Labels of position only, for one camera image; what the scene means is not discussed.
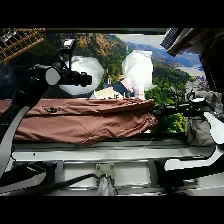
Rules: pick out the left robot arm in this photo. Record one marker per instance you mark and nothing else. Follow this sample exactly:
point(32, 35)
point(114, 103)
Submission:
point(26, 96)

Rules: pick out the silver frame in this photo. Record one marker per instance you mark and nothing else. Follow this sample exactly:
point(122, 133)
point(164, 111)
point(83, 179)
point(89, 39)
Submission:
point(100, 153)

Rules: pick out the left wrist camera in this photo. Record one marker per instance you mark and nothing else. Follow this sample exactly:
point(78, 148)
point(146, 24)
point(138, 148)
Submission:
point(67, 45)

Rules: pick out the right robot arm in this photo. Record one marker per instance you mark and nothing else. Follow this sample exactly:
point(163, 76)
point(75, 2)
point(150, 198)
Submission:
point(200, 163)

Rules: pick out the brown pants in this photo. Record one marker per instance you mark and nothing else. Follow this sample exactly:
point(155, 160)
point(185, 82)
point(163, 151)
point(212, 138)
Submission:
point(83, 121)

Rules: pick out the grey garment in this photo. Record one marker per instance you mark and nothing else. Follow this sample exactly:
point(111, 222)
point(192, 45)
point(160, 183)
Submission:
point(196, 133)

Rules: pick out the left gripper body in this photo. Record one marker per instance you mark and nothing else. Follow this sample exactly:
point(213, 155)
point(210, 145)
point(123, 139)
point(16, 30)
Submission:
point(80, 79)

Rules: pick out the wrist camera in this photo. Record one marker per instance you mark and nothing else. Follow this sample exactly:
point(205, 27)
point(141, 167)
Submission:
point(67, 45)
point(183, 96)

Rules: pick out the wooden lattice rack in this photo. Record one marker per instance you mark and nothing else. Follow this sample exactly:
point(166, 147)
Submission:
point(20, 41)

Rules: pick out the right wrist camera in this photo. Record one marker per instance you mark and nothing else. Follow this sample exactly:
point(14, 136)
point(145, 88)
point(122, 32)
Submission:
point(183, 96)

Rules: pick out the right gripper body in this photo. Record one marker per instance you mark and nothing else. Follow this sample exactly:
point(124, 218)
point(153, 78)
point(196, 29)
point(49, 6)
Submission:
point(166, 110)

